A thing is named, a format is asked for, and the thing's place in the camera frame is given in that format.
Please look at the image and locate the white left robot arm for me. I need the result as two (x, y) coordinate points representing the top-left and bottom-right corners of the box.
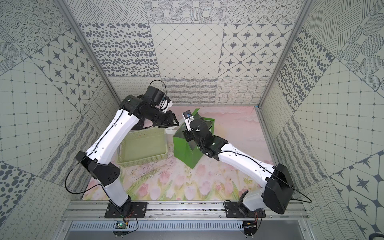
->
(76, 95), (179, 212)

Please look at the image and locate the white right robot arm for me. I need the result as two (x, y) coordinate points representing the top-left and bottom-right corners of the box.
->
(183, 117), (295, 215)

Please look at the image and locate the black plastic tool case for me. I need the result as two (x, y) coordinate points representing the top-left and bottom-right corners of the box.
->
(132, 119), (145, 131)

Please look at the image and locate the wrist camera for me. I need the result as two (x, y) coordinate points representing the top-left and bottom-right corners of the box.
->
(183, 110), (194, 132)
(142, 86), (173, 113)

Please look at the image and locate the aluminium mounting rail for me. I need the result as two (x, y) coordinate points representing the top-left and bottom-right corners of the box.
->
(62, 201), (309, 234)

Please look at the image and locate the green insulated delivery bag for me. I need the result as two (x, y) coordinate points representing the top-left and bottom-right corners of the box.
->
(173, 109), (215, 169)

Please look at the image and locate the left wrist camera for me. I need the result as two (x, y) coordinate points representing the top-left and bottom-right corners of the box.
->
(142, 86), (173, 113)

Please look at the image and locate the light green plastic basket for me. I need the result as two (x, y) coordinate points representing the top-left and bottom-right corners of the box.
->
(117, 128), (168, 168)

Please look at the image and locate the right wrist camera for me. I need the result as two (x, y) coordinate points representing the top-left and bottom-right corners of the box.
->
(183, 110), (194, 132)

